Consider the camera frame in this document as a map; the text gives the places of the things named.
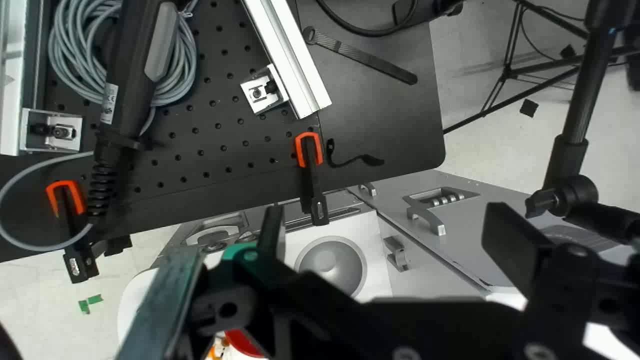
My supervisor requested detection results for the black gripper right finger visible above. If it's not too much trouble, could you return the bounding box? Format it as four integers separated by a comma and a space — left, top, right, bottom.
479, 200, 640, 360

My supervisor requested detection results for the thick black cable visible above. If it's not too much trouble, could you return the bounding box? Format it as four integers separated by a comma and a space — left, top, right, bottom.
311, 0, 466, 39

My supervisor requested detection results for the teal plastic piece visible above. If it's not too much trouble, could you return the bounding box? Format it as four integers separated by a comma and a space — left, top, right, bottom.
219, 241, 259, 269

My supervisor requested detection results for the black camera stand pole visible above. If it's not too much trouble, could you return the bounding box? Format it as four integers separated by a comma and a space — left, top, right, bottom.
523, 0, 640, 221

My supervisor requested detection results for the black cable tie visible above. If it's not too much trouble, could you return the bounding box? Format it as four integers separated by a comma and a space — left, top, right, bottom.
300, 23, 420, 85

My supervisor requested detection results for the white plate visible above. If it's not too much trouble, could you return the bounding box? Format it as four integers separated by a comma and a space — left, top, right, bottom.
115, 263, 168, 345

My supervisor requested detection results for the black perforated board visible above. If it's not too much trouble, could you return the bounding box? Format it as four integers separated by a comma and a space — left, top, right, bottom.
0, 0, 448, 263

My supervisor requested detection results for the short aluminium extrusion rail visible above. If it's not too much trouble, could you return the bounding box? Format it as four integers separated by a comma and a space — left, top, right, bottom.
0, 0, 48, 157

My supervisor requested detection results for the grey coiled cable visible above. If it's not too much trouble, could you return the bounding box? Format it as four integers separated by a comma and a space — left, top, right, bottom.
0, 0, 199, 253

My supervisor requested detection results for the dark green metal bar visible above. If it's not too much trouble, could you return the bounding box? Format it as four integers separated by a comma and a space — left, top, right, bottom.
113, 243, 208, 360

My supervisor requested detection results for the orange handled black clamp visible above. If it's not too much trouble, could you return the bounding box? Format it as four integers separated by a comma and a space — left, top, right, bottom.
43, 178, 104, 283
291, 129, 329, 226

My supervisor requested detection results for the black tripod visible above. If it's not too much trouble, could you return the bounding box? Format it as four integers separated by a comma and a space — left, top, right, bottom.
442, 0, 606, 135

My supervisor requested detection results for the green tape scrap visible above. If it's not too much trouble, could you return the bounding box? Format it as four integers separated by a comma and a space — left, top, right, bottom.
76, 292, 105, 314

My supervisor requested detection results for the black handle with grey grip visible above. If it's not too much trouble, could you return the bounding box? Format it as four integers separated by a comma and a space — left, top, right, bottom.
85, 0, 179, 257

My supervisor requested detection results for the black wire hook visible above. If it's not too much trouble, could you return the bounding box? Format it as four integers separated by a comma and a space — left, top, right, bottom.
323, 138, 386, 170

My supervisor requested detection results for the silver corner bracket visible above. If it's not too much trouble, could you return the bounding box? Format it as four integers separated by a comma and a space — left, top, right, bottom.
238, 63, 291, 116
17, 106, 85, 153

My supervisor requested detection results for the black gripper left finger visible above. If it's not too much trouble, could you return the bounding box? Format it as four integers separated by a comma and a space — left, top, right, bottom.
256, 203, 362, 321

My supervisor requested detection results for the long aluminium extrusion rail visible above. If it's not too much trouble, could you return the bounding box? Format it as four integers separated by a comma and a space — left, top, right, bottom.
238, 0, 333, 120

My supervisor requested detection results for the silver toy sink bowl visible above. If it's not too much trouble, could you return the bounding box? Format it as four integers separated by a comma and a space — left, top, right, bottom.
291, 233, 370, 297

